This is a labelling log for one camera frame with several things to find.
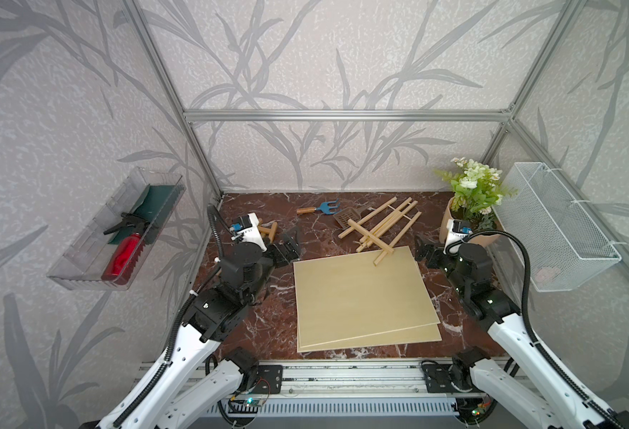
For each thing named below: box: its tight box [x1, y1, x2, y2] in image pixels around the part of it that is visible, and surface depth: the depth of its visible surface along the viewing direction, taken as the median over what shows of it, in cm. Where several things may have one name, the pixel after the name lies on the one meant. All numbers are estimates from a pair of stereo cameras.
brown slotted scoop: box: [332, 207, 376, 229], surface depth 114 cm
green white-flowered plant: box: [433, 156, 520, 231], surface depth 86 cm
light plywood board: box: [293, 245, 441, 348], surface depth 93 cm
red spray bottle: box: [100, 218, 151, 286], surface depth 61 cm
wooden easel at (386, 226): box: [337, 196, 422, 267], surface depth 110 cm
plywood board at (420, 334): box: [295, 322, 443, 354], surface depth 82 cm
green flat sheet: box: [108, 183, 182, 246], surface depth 69 cm
